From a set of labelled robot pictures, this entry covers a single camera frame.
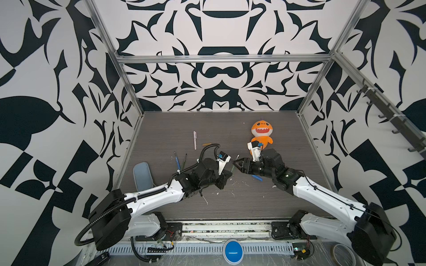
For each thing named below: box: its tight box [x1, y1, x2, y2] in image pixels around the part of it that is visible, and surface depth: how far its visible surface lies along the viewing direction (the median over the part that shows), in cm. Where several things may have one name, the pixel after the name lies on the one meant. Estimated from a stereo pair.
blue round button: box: [222, 239, 245, 265], surface depth 70 cm
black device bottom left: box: [84, 251, 111, 266], surface depth 67 cm
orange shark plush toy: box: [251, 119, 273, 151], surface depth 103 cm
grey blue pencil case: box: [133, 161, 154, 193], surface depth 91 cm
